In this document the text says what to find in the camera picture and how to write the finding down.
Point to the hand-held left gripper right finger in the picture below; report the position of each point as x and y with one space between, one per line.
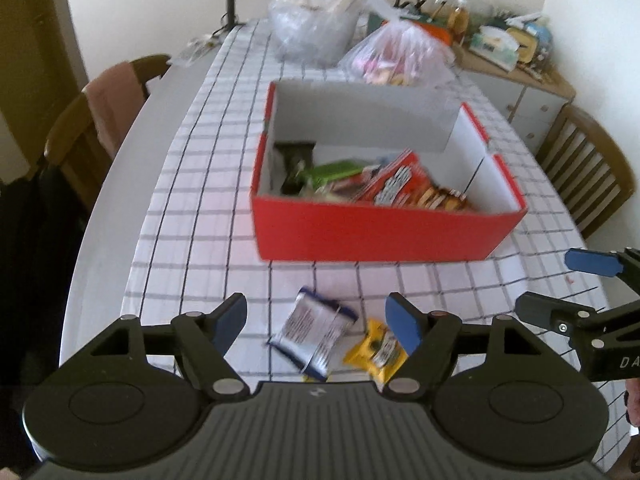
402 320

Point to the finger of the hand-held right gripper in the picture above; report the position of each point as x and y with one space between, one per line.
550 312
590 261

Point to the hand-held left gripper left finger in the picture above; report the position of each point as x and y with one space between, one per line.
230 317

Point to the yellow snack packet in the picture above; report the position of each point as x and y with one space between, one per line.
372 355

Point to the blue white snack packet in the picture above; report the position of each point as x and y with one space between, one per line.
310 332

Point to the red cardboard box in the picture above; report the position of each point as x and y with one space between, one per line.
375 235

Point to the brown cookie packet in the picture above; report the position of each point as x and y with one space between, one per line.
445 200

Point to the red snack packet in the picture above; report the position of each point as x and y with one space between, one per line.
395 177

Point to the light green snack packet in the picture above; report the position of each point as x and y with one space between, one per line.
332 172

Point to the dark green snack packet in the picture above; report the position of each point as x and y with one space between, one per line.
297 165

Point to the person's right hand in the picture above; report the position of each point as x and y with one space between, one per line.
634 405

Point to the wooden slatted chair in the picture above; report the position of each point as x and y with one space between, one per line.
587 170

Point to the checked tablecloth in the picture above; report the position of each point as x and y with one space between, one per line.
210 160

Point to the white corner cabinet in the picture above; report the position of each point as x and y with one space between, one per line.
520 105

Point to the yellow clock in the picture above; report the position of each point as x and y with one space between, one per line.
525 42

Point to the white green tissue box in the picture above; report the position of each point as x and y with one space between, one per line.
492 45

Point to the wooden chair with curved back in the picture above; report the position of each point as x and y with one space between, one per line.
70 135

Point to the pink towel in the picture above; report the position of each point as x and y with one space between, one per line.
112 105

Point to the pink-tinted plastic bag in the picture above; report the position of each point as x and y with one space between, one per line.
400 55

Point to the small clear packets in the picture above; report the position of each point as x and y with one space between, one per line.
195 50

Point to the glass jar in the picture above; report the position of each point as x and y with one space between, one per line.
460 12

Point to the orange tray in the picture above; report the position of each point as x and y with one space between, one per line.
430 30

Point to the large clear plastic bag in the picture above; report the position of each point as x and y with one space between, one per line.
310 25

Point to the brown wooden door frame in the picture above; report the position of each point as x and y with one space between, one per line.
35 60

